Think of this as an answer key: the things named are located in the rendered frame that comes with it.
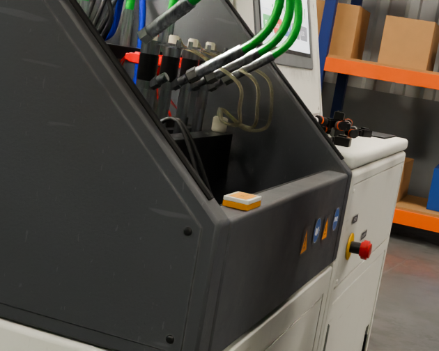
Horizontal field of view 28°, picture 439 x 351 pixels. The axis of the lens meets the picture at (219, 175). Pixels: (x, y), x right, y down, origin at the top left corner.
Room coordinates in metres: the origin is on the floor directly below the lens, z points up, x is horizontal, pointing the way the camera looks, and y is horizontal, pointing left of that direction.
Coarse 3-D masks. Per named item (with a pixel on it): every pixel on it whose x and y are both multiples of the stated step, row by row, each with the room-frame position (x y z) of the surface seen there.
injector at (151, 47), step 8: (152, 40) 1.25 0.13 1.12; (144, 48) 1.25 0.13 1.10; (152, 48) 1.25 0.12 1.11; (144, 56) 1.25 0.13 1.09; (152, 56) 1.25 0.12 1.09; (144, 64) 1.25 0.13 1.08; (152, 64) 1.25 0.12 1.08; (144, 72) 1.25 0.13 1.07; (152, 72) 1.25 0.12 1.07; (144, 80) 1.25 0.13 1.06; (152, 80) 1.25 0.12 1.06; (160, 80) 1.25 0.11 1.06; (168, 80) 1.25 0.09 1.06; (144, 88) 1.25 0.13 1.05; (152, 88) 1.25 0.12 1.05; (144, 96) 1.25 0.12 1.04
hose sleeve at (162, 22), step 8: (184, 0) 1.11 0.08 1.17; (176, 8) 1.11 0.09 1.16; (184, 8) 1.11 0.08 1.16; (192, 8) 1.11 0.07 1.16; (160, 16) 1.13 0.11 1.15; (168, 16) 1.12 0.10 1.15; (176, 16) 1.12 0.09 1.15; (152, 24) 1.14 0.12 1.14; (160, 24) 1.13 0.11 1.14; (168, 24) 1.13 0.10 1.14; (152, 32) 1.14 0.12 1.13; (160, 32) 1.14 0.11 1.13
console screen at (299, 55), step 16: (256, 0) 1.74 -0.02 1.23; (272, 0) 1.85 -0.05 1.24; (304, 0) 2.11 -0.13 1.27; (256, 16) 1.74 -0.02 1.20; (304, 16) 2.10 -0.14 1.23; (256, 32) 1.73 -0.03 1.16; (272, 32) 1.83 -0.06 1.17; (288, 32) 1.96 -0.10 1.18; (304, 32) 2.09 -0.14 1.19; (304, 48) 2.08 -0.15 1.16; (288, 64) 1.94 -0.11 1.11; (304, 64) 2.07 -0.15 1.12
